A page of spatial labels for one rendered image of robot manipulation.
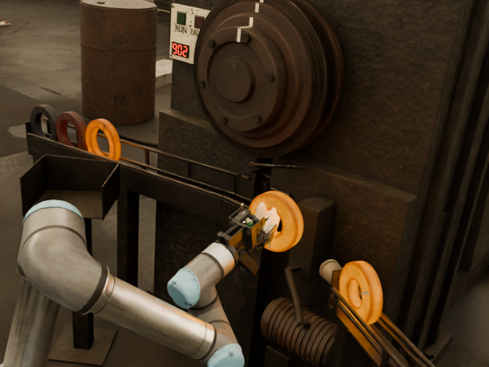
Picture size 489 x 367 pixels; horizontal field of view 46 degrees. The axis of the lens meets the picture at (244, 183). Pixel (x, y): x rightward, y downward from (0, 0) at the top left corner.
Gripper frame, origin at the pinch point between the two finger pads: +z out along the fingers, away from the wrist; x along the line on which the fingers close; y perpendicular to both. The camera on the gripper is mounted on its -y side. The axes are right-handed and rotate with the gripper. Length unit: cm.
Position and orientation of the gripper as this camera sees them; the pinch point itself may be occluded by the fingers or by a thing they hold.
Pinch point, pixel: (276, 215)
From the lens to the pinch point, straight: 145.6
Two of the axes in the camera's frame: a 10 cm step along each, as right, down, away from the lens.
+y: -0.7, -7.9, -6.0
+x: -7.8, -3.4, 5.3
